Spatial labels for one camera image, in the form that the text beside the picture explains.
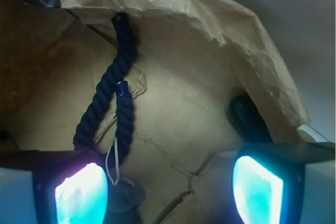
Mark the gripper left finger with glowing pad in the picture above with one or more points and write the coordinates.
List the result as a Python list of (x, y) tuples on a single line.
[(53, 187)]

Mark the crumpled brown paper bag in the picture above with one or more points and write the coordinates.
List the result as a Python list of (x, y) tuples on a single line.
[(193, 57)]

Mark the grey plush bunny toy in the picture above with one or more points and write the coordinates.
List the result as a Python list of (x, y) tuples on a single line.
[(123, 202)]

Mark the dark green oblong object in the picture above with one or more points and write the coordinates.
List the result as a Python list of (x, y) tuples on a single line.
[(248, 119)]

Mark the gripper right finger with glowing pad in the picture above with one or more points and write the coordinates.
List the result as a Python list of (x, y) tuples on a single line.
[(285, 183)]

